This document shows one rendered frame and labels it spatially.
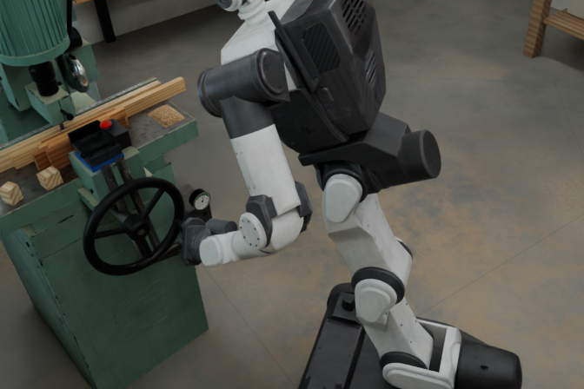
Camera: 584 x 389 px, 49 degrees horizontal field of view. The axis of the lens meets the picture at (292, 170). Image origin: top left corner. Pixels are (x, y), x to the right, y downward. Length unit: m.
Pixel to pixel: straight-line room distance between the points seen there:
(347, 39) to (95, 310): 1.20
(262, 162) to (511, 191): 1.98
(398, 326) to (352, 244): 0.32
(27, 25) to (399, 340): 1.28
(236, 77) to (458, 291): 1.62
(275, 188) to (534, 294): 1.60
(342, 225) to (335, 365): 0.66
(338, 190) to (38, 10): 0.81
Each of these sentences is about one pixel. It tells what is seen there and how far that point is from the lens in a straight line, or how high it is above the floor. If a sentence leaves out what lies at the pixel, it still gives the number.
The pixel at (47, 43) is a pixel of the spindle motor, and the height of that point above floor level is 1.24.
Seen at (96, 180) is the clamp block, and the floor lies 0.94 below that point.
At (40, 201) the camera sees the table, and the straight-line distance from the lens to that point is 1.74.
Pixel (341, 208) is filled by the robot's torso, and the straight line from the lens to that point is 1.51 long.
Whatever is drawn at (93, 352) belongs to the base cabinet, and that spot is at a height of 0.26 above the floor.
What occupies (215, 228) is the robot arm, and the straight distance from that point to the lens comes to 1.50.
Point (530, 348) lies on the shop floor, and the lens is 2.46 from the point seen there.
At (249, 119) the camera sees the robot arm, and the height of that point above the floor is 1.28.
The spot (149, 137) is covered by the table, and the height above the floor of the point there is 0.90.
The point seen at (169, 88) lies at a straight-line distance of 1.98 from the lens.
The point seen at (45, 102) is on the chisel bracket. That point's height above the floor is 1.07.
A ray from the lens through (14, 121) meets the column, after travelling 2.02.
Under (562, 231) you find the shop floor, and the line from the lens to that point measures 2.89.
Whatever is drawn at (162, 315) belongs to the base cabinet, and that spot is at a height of 0.23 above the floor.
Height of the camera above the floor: 1.94
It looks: 39 degrees down
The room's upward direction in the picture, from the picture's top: 4 degrees counter-clockwise
